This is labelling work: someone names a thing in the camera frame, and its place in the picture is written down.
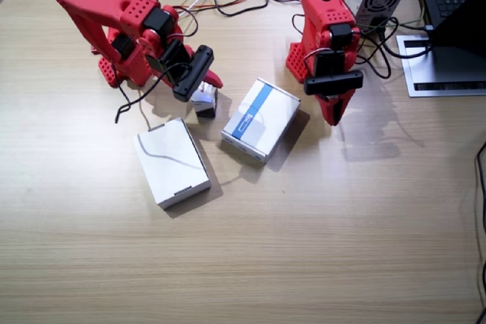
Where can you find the plain white box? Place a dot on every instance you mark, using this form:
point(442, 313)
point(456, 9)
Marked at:
point(171, 164)

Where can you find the white box with blue stripe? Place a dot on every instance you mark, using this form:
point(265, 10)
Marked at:
point(262, 119)

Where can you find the red robot arm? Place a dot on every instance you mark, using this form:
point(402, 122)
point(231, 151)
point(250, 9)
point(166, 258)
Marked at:
point(114, 9)
point(322, 9)

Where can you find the black bar webcam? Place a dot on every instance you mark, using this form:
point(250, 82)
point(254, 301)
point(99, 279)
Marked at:
point(334, 83)
point(193, 73)

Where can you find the small white box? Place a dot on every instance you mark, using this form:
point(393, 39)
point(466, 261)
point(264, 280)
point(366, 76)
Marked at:
point(205, 106)

